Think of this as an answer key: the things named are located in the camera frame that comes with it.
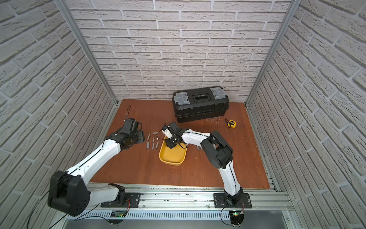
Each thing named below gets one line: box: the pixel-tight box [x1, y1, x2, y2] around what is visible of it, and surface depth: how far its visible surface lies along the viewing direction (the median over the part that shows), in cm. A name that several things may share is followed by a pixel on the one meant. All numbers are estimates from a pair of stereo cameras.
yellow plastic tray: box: [158, 135, 188, 167], surface depth 90 cm
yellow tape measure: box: [224, 118, 237, 129], surface depth 105 cm
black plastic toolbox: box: [171, 85, 230, 124], surface depth 101 cm
